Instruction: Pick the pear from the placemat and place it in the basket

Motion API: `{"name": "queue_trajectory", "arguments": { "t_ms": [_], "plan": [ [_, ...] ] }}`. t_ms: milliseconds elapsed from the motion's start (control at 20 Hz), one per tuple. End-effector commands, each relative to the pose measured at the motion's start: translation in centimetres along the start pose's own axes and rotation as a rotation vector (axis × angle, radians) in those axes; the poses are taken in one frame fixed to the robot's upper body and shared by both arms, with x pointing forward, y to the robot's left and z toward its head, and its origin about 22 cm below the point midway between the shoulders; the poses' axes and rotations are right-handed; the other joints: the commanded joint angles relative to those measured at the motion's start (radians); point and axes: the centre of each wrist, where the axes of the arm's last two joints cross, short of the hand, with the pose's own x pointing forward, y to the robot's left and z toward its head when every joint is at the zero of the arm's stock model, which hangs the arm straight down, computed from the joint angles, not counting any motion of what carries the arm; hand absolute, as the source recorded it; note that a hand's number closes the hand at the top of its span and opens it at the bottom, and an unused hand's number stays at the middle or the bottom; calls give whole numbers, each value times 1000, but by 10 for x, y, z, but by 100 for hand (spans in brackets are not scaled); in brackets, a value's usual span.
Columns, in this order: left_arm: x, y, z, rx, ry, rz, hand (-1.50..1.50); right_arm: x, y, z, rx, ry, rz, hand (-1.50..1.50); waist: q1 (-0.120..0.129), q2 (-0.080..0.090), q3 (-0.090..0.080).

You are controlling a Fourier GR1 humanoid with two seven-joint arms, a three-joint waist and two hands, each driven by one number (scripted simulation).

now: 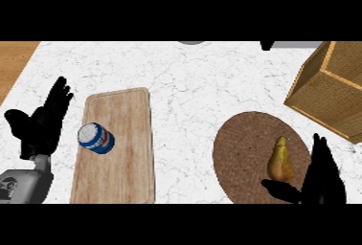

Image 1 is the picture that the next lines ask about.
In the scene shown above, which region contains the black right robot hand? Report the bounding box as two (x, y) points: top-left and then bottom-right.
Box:
(261, 133), (348, 205)

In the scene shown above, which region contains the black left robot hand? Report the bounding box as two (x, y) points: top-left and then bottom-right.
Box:
(4, 76), (76, 161)

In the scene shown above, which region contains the yellow-green pear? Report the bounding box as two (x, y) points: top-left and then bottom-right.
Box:
(267, 136), (296, 184)

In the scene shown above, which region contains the brown round woven placemat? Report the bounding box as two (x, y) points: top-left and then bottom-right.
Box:
(213, 110), (314, 205)

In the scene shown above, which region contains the tan wicker basket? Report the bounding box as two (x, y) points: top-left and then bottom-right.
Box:
(283, 40), (362, 145)

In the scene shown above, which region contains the blue and white can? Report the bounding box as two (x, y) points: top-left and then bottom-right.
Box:
(77, 122), (116, 155)

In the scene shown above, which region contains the wooden cutting board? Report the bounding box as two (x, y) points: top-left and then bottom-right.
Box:
(70, 87), (157, 205)

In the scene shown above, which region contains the brown wooden surface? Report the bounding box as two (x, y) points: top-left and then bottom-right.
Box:
(0, 40), (44, 106)

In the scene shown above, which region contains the grey flat appliance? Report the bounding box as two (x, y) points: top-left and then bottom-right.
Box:
(273, 40), (326, 50)

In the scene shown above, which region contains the black object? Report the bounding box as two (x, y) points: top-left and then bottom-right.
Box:
(259, 40), (277, 52)

